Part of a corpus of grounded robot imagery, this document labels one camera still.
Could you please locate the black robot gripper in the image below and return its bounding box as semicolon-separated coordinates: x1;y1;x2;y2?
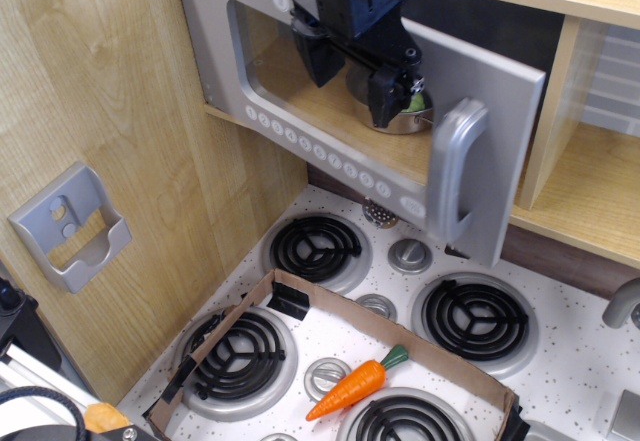
291;0;422;129

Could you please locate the grey toy microwave door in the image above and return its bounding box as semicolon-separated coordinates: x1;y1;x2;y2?
182;0;544;266

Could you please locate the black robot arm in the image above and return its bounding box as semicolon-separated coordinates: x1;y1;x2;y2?
291;0;424;128

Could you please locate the steel pot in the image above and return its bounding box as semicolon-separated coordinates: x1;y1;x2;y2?
345;63;433;135

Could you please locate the green toy vegetable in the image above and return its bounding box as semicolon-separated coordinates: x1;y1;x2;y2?
405;92;426;113

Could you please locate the hanging metal strainer spoon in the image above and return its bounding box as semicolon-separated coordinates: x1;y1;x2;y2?
362;197;399;229

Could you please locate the back left stove burner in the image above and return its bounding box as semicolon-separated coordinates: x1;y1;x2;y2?
261;213;373;295

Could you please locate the stove burner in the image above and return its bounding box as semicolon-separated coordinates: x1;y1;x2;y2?
183;307;298;422
261;213;373;295
335;387;475;441
410;272;539;379

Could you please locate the grey back stove knob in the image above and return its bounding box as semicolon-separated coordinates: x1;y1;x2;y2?
387;239;433;274

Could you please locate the grey stove knob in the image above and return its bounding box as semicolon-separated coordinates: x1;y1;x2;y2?
387;239;433;274
304;357;351;401
356;294;397;322

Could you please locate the hanging small spatula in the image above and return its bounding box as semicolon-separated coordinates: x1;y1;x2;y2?
444;245;470;259

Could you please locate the grey middle stove knob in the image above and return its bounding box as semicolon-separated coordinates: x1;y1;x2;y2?
356;294;397;322

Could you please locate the back right stove burner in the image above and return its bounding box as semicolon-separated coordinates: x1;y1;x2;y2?
410;272;539;379

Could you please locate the grey front stove knob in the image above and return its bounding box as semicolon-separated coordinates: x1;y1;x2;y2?
304;357;351;401

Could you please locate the orange toy carrot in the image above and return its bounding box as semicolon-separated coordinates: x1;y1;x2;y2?
305;345;409;422

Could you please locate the front left stove burner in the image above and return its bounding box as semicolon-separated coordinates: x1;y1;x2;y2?
183;307;298;422

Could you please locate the front right stove burner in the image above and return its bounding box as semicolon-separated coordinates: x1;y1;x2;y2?
335;387;475;441

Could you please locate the grey faucet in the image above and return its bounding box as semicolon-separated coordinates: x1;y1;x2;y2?
602;278;640;329

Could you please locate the black device left edge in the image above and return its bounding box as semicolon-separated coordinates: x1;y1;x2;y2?
1;278;62;371

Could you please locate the orange object bottom left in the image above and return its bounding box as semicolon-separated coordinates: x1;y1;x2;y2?
83;402;131;434

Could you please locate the grey wall phone holder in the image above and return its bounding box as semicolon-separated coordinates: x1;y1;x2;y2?
8;162;132;294

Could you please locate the black braided cable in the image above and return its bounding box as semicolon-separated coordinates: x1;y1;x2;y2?
0;385;87;441

